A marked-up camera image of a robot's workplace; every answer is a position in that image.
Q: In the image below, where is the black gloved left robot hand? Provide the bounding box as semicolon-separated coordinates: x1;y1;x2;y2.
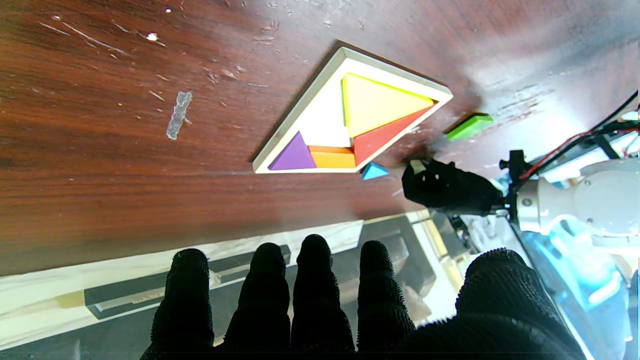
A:
401;159;506;217

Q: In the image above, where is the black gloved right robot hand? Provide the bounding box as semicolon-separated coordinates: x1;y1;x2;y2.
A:
141;234;586;360

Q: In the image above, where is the small blue tangram triangle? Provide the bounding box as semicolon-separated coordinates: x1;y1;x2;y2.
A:
361;161;389;181

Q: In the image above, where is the purple tangram triangle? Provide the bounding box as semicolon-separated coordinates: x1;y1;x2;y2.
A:
268;131;318;172

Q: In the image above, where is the square wooden puzzle tray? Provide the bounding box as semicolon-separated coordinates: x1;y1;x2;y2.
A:
252;46;454;175

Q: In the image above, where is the orange tangram parallelogram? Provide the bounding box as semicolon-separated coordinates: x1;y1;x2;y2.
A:
308;145;357;169

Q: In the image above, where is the brown sofa cushion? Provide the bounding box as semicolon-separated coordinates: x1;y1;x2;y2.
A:
400;280;432;322

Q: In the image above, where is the green tangram square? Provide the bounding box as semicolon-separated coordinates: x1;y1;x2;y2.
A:
446;113;495;142

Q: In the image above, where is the grey tape strip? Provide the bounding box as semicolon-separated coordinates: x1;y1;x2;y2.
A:
166;90;193;141

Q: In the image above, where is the large yellow tangram triangle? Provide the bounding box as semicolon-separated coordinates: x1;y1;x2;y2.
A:
341;73;435;138

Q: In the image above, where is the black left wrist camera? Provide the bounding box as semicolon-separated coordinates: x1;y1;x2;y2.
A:
499;149;527;177

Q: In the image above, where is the large red tangram triangle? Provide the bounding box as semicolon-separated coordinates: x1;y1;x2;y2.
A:
352;102;439;167

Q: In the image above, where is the red black left arm cable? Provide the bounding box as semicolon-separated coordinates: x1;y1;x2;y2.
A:
520;90;640;181

